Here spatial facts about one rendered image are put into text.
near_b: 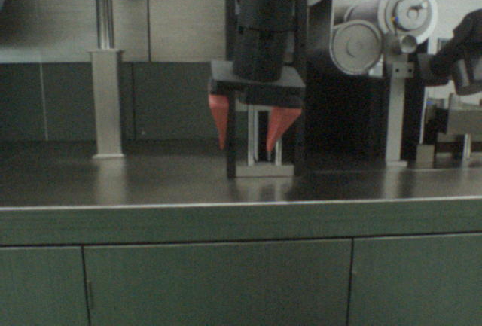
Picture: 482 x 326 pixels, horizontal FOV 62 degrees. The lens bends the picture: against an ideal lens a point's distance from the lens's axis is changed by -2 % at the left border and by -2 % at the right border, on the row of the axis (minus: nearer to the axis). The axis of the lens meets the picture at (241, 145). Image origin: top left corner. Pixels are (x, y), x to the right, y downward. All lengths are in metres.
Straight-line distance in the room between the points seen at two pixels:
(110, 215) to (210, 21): 0.75
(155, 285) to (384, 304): 0.44
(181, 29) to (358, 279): 0.86
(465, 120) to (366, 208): 0.44
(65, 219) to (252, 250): 0.33
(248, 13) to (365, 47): 0.62
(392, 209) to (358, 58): 0.40
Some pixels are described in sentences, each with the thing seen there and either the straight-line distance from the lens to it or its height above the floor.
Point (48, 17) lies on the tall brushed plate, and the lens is 1.38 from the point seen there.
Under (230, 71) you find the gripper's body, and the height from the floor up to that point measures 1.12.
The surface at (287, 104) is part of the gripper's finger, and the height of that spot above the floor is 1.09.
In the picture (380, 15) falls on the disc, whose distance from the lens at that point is 1.04.
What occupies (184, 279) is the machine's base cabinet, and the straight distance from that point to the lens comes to 0.80.
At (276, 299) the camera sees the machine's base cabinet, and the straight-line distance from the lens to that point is 0.83.
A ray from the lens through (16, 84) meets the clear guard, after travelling 1.22.
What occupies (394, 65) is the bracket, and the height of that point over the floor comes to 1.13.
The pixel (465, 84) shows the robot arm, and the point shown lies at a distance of 0.92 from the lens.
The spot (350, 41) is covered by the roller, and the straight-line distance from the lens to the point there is 1.01.
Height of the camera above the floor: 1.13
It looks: 11 degrees down
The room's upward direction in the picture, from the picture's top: straight up
